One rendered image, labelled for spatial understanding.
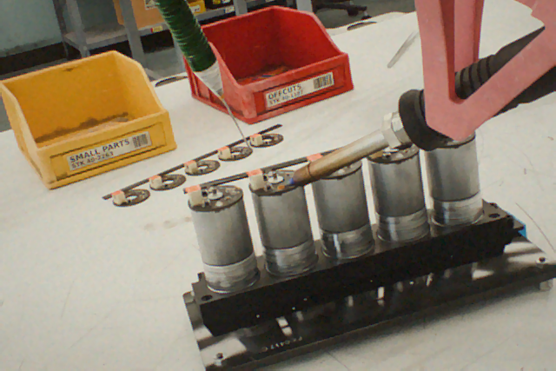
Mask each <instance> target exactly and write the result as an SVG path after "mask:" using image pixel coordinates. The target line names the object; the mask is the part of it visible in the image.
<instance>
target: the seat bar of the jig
mask: <svg viewBox="0 0 556 371"><path fill-rule="evenodd" d="M481 203H482V213H484V217H482V218H481V219H480V220H479V221H478V222H476V223H474V224H471V225H467V226H464V227H453V228H452V227H443V226H440V225H436V224H434V223H433V222H432V220H431V212H430V208H429V209H427V219H428V227H429V232H428V233H427V234H426V235H425V236H423V237H421V238H420V239H419V240H417V241H413V242H406V243H390V242H384V241H382V240H381V239H380V238H379V237H378V234H377V228H376V223H375V224H371V225H372V230H373V237H374V248H373V249H372V250H371V251H370V252H368V253H366V254H364V255H361V256H358V257H355V258H349V259H334V258H330V257H327V256H325V255H324V254H323V252H322V246H321V238H320V239H315V240H314V245H315V251H316V256H317V263H316V264H315V265H314V266H313V267H312V268H311V269H310V270H308V271H306V272H303V273H300V274H298V275H287V276H280V275H272V274H269V273H268V272H267V271H266V269H265V263H264V259H263V255H258V256H257V257H256V259H257V263H258V269H259V273H260V278H259V279H258V281H257V282H255V283H254V284H253V285H251V286H249V287H247V288H245V289H243V290H241V291H237V292H234V293H225V294H224V293H216V292H212V291H210V290H209V288H208V284H207V281H206V276H205V273H204V272H201V273H198V278H199V281H198V282H191V286H192V290H193V294H194V297H195V304H196V306H198V308H199V312H200V315H201V318H202V322H203V323H208V322H212V321H217V320H220V319H223V318H227V317H230V316H233V315H238V314H241V313H244V311H249V310H251V309H255V308H260V307H263V306H267V305H270V304H273V303H277V302H279V301H285V300H288V299H291V298H295V297H298V296H301V295H306V294H310V293H313V292H315V291H320V290H322V289H323V288H324V289H326V288H328V287H332V286H334V285H337V284H341V283H344V282H350V281H353V280H356V279H360V278H362V277H365V276H370V275H375V274H378V273H381V272H384V271H387V270H390V269H394V268H399V267H403V266H406V265H408V264H412V262H413V263H415V262H418V261H421V260H425V259H427V258H430V257H434V256H437V255H443V254H446V253H449V252H452V251H455V250H458V249H463V248H468V247H471V246H474V245H477V244H480V243H484V242H490V241H492V240H496V239H499V238H501V237H506V236H508V227H507V217H506V216H505V215H503V214H501V212H500V211H499V210H497V209H496V208H495V207H494V206H492V205H491V204H490V203H489V202H487V201H486V200H484V199H482V198H481Z"/></svg>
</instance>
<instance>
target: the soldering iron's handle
mask: <svg viewBox="0 0 556 371"><path fill-rule="evenodd" d="M545 28H546V26H545V25H544V26H541V27H539V28H538V29H536V30H535V31H533V32H531V33H529V34H527V35H525V36H522V37H520V38H518V39H516V40H514V41H512V42H510V43H508V44H506V45H504V46H503V47H500V48H499V51H498V52H497V53H496V54H495V55H489V56H487V57H485V58H484V59H480V60H479V61H477V62H475V63H472V64H470V65H468V66H467V67H465V68H463V69H461V70H458V72H455V73H454V92H455V95H456V96H457V97H458V98H459V99H463V100H465V99H468V98H469V97H470V96H471V95H472V94H473V93H474V92H475V91H476V90H477V89H478V88H479V87H480V86H481V85H484V84H485V83H486V82H487V81H488V80H489V79H490V78H491V77H493V76H494V75H495V74H496V73H497V71H498V70H499V69H501V68H502V67H504V66H505V65H506V64H507V63H508V62H509V61H511V60H512V59H513V58H514V57H515V56H516V55H517V54H518V53H520V51H521V50H522V49H524V48H525V47H526V46H527V45H528V44H529V43H530V42H531V41H532V40H533V39H534V38H535V37H537V36H538V35H539V34H540V33H541V32H543V31H544V29H545ZM554 91H556V64H555V65H554V66H553V67H552V68H551V69H549V70H548V71H547V72H546V73H544V74H543V76H541V77H540V78H539V79H538V80H536V81H535V82H534V83H532V84H531V85H530V86H529V87H527V88H526V89H524V90H522V91H521V92H520V93H519V94H518V95H517V96H516V97H515V98H514V99H513V100H512V101H511V102H510V103H508V104H507V105H506V106H505V107H503V108H501V109H500V110H499V111H498V112H497V113H495V114H494V115H493V116H492V117H495V116H498V115H499V114H502V113H506V112H507V111H508V110H511V109H515V108H517V107H518V106H519V104H527V103H532V102H535V101H537V100H539V99H540V98H542V96H547V95H549V94H551V93H553V92H554ZM398 111H399V115H400V122H401V124H402V127H403V129H404V130H405V132H406V134H407V136H408V137H409V138H410V140H411V141H412V143H413V144H414V145H415V146H416V147H418V148H419V149H422V150H424V151H426V152H429V151H433V150H435V149H437V148H440V147H441V146H442V145H443V142H444V140H445V139H447V138H448V137H449V136H446V135H444V134H442V133H440V132H438V131H436V130H435V129H432V128H430V127H429V126H428V125H427V121H426V108H425V95H424V89H410V90H408V91H406V92H404V94H402V95H401V96H400V99H399V103H398ZM492 117H490V118H489V120H491V118H492ZM489 120H488V121H489Z"/></svg>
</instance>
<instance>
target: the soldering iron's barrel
mask: <svg viewBox="0 0 556 371"><path fill-rule="evenodd" d="M413 145H414V144H413V143H412V141H411V140H410V138H409V137H408V136H407V134H406V132H405V130H404V129H403V127H402V124H401V122H400V115H399V111H396V112H391V113H389V114H387V115H385V116H384V117H383V121H382V128H381V129H378V130H376V131H375V132H373V133H371V134H368V135H366V136H363V137H361V138H359V139H357V140H355V141H354V142H352V143H350V144H349V145H347V146H345V147H342V148H340V149H337V150H336V151H334V152H332V153H330V154H328V155H326V156H323V157H322V158H318V159H316V160H314V161H312V162H308V163H307V164H306V165H304V167H302V168H300V169H297V170H296V171H295V173H294V174H293V181H295V183H296V184H297V185H299V186H301V187H304V186H306V185H308V184H310V183H312V182H317V181H320V179H321V178H324V177H326V176H329V175H331V174H333V173H334V172H336V171H339V170H341V169H344V168H346V167H348V165H350V164H353V163H355V162H358V161H359V160H361V159H363V158H366V157H368V156H371V155H373V154H375V153H377V152H380V151H382V150H384V149H386V148H388V147H390V148H391V149H398V150H405V149H409V148H411V147H413Z"/></svg>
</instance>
